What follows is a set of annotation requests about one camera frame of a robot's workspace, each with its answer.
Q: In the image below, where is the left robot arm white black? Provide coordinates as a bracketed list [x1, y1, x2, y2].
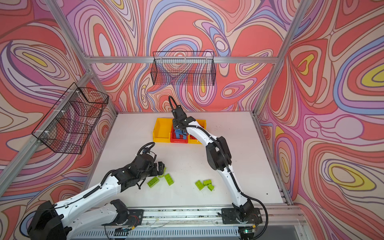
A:
[25, 142, 165, 240]

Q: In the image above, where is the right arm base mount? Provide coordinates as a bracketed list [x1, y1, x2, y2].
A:
[219, 208, 263, 226]

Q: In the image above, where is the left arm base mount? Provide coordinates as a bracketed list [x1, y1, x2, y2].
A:
[114, 209, 144, 229]

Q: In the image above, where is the black wire basket left wall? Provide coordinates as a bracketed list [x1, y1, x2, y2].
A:
[32, 84, 109, 155]

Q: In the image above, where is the yellow plastic bin left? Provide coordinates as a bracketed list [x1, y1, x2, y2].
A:
[153, 118, 173, 143]

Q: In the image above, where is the blue lego brick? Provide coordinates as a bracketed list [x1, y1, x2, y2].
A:
[175, 129, 188, 140]

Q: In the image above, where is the red plastic bin middle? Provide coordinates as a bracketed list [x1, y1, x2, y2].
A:
[171, 128, 189, 144]

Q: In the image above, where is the yellow plastic bin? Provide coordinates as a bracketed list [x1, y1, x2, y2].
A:
[188, 119, 207, 144]
[153, 118, 173, 143]

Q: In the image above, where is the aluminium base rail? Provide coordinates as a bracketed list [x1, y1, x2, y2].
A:
[75, 205, 315, 240]

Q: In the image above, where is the yellow plastic bin right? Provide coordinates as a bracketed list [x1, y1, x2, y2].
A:
[188, 119, 207, 144]

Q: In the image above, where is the green lego brick right small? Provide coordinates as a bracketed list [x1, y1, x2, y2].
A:
[203, 180, 212, 186]

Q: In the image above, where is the black wire basket wall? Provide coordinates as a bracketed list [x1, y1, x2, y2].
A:
[151, 51, 217, 87]
[32, 84, 109, 155]

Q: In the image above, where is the black wire basket back wall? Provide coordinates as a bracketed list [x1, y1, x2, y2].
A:
[151, 51, 217, 87]

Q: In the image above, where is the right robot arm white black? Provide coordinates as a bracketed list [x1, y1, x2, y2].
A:
[168, 96, 269, 240]

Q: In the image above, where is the green lego brick large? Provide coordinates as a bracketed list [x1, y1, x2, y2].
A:
[195, 180, 205, 191]

